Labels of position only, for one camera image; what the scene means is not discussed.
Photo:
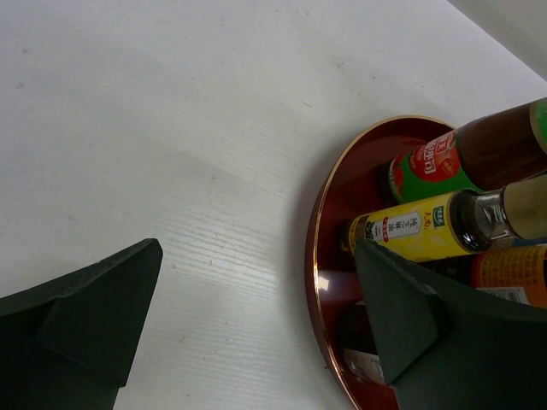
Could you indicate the silver lid spice jar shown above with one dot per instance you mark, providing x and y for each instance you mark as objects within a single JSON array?
[{"x": 355, "y": 337}]

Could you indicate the red round tray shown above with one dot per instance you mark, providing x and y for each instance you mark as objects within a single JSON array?
[{"x": 331, "y": 282}]

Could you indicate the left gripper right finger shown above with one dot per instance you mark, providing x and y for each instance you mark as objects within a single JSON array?
[{"x": 443, "y": 345}]

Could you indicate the red lid sauce jar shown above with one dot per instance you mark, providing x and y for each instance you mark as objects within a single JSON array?
[{"x": 517, "y": 274}]

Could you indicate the green label sauce bottle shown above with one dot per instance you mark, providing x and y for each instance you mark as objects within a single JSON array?
[{"x": 485, "y": 154}]

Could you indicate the small yellow label bottle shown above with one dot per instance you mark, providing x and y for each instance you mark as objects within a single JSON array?
[{"x": 455, "y": 224}]

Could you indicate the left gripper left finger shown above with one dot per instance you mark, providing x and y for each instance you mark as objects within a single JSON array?
[{"x": 69, "y": 343}]

